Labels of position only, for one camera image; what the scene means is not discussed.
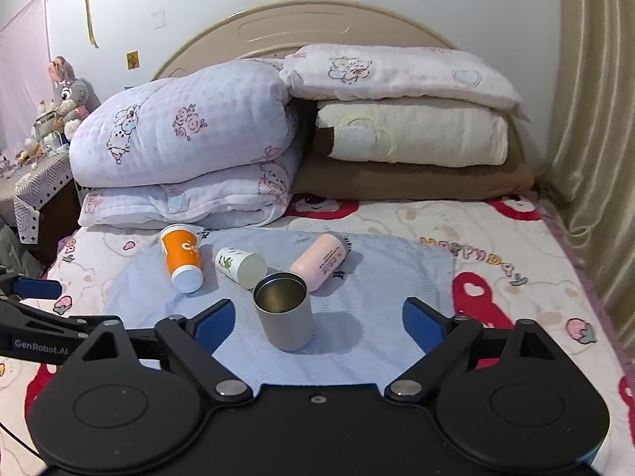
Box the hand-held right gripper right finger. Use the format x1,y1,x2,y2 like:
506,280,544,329
384,297,576,403

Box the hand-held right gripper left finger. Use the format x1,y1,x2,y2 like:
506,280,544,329
60,299,254,405

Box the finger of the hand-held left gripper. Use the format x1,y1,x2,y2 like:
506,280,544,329
0,272,63,302
0,296,106,341

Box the small white paper cup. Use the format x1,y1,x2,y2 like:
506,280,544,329
214,246,269,290

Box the grey metal cup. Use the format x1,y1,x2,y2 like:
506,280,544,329
253,272,314,353

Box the orange paper cup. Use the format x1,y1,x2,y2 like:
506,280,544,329
160,224,203,293

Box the pink insulated cup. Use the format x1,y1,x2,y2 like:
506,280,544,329
289,233,353,292

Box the dark grey cloth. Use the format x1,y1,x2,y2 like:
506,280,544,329
0,222,46,279

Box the light blue cloth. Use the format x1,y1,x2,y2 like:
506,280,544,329
102,230,457,388

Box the nightstand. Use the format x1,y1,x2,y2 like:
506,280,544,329
0,151,84,271

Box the patterned white cloth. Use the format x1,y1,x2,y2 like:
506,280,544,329
12,151,76,245

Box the brown pillow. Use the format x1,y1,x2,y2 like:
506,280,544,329
292,126,537,200

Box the cream pillow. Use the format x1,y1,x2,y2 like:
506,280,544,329
315,99,512,167

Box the grey plush rabbit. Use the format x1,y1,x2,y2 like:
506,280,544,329
48,56,93,140

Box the folded white printed quilt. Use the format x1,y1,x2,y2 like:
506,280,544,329
69,57,304,231

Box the pink curtain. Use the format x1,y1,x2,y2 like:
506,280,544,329
0,0,56,155

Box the pink printed pillow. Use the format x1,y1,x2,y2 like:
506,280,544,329
279,44,531,122

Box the beige curtain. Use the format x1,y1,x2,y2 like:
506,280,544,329
538,0,635,318

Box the yellow tape strip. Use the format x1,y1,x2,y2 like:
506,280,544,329
81,0,100,49

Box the beige headboard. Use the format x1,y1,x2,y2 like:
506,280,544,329
151,0,460,83

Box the black cable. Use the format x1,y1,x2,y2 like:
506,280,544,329
0,419,43,459

